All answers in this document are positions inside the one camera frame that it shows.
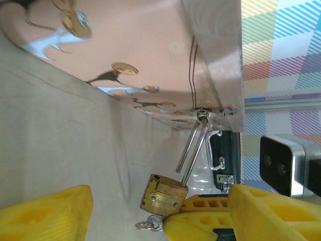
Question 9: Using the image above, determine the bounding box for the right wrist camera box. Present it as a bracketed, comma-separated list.
[259, 134, 321, 198]

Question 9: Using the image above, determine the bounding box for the brass padlock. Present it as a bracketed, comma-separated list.
[139, 110, 209, 217]

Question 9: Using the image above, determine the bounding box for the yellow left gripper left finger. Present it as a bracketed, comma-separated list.
[0, 185, 94, 241]

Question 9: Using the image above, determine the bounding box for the black hard case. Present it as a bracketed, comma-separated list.
[205, 130, 242, 195]

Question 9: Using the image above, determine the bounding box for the small silver key with ring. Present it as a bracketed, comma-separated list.
[135, 214, 166, 232]

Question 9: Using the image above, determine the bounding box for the pink metal box with print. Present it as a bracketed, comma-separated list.
[0, 0, 246, 133]

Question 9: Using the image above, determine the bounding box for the aluminium frame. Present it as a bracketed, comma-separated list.
[243, 89, 321, 115]

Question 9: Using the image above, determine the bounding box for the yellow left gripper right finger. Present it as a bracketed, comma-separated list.
[227, 184, 321, 241]

